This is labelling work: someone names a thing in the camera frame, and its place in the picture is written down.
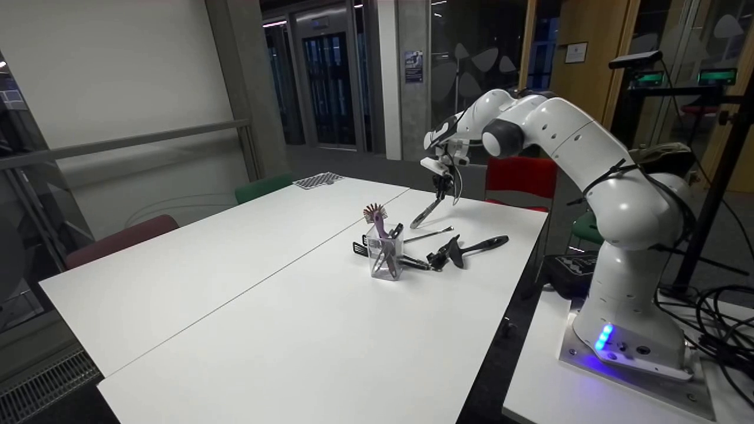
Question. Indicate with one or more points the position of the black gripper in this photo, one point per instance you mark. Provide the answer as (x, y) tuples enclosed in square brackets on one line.
[(449, 160)]

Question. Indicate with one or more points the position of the white paper sign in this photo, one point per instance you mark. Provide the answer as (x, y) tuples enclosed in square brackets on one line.
[(577, 53)]

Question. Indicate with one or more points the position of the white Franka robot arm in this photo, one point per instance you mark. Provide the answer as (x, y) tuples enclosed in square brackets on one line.
[(637, 212)]

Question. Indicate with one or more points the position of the floor vent grille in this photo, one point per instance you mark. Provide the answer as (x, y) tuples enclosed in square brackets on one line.
[(39, 385)]

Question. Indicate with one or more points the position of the black stereo camera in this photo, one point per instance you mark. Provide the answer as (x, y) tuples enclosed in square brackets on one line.
[(637, 58)]

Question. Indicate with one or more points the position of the wooden door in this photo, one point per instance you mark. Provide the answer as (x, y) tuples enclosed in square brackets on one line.
[(593, 38)]

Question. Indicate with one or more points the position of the black device box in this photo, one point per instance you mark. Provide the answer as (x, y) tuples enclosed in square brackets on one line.
[(568, 272)]

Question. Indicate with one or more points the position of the glass double door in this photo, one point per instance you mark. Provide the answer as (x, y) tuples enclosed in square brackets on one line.
[(326, 79)]

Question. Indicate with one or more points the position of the black can opener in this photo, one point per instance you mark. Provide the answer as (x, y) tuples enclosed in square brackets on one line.
[(452, 250)]

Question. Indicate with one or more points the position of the green chair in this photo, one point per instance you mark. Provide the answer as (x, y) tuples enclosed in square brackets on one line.
[(263, 188), (583, 230)]

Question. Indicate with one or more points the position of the grey wall handrail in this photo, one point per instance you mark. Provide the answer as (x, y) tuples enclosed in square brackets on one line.
[(120, 141)]

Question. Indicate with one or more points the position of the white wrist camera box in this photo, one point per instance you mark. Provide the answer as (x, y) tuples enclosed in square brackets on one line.
[(434, 166)]

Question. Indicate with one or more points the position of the red chair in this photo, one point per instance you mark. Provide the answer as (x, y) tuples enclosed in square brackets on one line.
[(520, 184)]

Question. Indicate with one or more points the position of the small wall poster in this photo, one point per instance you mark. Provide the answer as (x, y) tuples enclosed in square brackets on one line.
[(413, 66)]

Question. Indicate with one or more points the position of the clear plastic cup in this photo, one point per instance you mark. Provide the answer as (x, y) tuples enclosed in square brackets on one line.
[(385, 257)]

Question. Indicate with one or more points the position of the black equipment stand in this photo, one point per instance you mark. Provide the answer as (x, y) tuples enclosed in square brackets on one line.
[(711, 180)]

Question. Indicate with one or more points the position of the maroon chair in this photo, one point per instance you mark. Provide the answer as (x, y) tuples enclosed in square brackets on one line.
[(121, 239)]

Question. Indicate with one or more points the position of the long steel tongs black tips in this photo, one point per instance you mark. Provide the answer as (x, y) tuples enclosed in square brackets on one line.
[(359, 250)]

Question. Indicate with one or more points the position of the black plastic ladle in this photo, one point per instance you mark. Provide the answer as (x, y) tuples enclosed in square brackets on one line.
[(486, 243)]

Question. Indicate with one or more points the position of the round-headed brush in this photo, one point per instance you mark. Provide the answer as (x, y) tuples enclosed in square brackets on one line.
[(373, 212)]

